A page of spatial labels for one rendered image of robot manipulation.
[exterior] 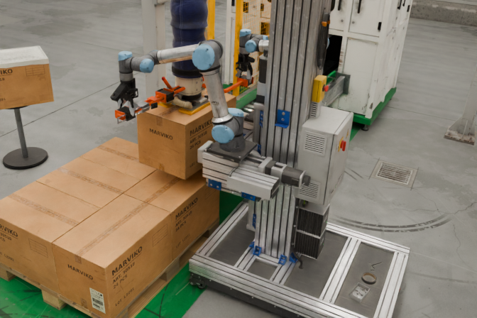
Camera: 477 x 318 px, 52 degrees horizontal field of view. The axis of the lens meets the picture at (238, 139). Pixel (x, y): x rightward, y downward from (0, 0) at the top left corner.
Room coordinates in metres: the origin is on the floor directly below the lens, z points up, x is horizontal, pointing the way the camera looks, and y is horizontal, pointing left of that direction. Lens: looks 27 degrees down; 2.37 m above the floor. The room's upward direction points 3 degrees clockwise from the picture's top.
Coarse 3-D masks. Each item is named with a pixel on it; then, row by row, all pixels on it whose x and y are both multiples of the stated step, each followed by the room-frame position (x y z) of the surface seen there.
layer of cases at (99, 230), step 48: (48, 192) 2.65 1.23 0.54; (96, 192) 2.68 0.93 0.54; (144, 192) 2.70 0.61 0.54; (192, 192) 2.73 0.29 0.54; (0, 240) 2.39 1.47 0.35; (48, 240) 2.18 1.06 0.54; (96, 240) 2.20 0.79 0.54; (144, 240) 2.26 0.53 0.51; (192, 240) 2.71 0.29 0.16; (96, 288) 2.01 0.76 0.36; (144, 288) 2.24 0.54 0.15
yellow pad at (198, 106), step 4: (204, 96) 3.05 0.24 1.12; (208, 100) 3.03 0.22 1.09; (192, 104) 2.92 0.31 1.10; (196, 104) 2.95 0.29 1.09; (200, 104) 2.95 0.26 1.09; (204, 104) 2.97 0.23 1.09; (208, 104) 2.99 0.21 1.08; (184, 108) 2.88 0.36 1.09; (192, 108) 2.89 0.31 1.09; (196, 108) 2.90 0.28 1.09; (200, 108) 2.92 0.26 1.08; (184, 112) 2.85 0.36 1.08; (188, 112) 2.84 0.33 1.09; (192, 112) 2.84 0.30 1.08; (196, 112) 2.88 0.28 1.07
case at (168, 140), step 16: (144, 112) 2.85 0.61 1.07; (160, 112) 2.85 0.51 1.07; (176, 112) 2.86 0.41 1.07; (208, 112) 2.90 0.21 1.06; (144, 128) 2.85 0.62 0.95; (160, 128) 2.78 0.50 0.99; (176, 128) 2.72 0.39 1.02; (192, 128) 2.75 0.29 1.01; (208, 128) 2.90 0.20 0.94; (144, 144) 2.85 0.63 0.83; (160, 144) 2.78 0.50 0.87; (176, 144) 2.72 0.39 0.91; (192, 144) 2.75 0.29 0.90; (144, 160) 2.86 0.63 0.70; (160, 160) 2.78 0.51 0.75; (176, 160) 2.72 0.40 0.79; (192, 160) 2.75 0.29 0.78; (176, 176) 2.72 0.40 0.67
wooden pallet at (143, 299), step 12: (216, 228) 2.99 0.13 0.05; (204, 240) 2.88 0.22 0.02; (192, 252) 2.74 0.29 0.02; (0, 264) 2.41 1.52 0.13; (180, 264) 2.61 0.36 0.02; (0, 276) 2.43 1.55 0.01; (12, 276) 2.42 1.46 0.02; (24, 276) 2.32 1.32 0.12; (168, 276) 2.45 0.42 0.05; (48, 288) 2.20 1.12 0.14; (156, 288) 2.37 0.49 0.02; (48, 300) 2.21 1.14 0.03; (60, 300) 2.18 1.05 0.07; (132, 300) 2.14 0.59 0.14; (144, 300) 2.26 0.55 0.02; (84, 312) 2.06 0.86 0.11; (120, 312) 2.04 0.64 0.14; (132, 312) 2.16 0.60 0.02
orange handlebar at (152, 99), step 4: (204, 84) 3.02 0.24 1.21; (236, 84) 3.06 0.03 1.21; (240, 84) 3.09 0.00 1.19; (172, 88) 2.93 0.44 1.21; (176, 88) 2.95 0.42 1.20; (180, 88) 2.94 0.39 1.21; (184, 88) 2.95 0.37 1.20; (228, 88) 2.98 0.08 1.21; (232, 88) 3.01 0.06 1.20; (176, 92) 2.88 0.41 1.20; (224, 92) 2.95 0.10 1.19; (152, 96) 2.77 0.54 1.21; (156, 96) 2.79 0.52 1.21; (148, 100) 2.72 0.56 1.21; (152, 100) 2.71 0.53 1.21; (156, 100) 2.72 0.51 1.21; (160, 100) 2.75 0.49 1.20
